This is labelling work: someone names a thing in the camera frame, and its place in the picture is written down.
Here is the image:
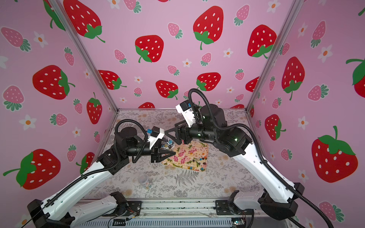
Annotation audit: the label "floral yellow tray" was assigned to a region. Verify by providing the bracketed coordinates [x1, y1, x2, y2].
[162, 141, 209, 172]

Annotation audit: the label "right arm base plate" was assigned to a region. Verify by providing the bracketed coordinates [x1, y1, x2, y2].
[215, 190, 254, 216]

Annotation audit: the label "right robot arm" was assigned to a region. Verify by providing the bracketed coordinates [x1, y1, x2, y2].
[165, 100, 298, 220]

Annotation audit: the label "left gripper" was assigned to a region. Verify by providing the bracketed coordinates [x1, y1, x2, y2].
[123, 137, 174, 164]

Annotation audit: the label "aluminium front rail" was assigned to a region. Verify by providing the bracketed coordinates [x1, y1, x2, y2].
[76, 198, 294, 219]

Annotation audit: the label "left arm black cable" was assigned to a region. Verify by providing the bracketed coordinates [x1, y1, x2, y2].
[17, 118, 149, 228]

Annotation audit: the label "poured candies on tray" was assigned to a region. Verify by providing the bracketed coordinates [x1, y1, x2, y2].
[177, 147, 209, 172]

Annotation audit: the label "clear candy jar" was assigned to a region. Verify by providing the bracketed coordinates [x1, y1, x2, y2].
[161, 139, 175, 151]
[138, 174, 150, 190]

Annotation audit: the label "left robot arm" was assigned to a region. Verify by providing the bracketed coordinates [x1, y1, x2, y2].
[28, 126, 175, 228]

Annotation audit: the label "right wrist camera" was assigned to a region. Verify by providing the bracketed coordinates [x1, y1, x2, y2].
[175, 100, 202, 128]

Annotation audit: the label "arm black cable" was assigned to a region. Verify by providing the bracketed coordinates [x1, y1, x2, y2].
[17, 118, 149, 228]
[187, 88, 334, 228]

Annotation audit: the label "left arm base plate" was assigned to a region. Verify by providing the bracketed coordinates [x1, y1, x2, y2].
[103, 192, 142, 217]

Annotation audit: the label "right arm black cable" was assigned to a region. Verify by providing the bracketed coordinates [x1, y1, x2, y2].
[187, 88, 334, 228]

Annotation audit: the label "white vented strip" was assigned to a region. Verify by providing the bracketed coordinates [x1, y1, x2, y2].
[77, 218, 237, 228]

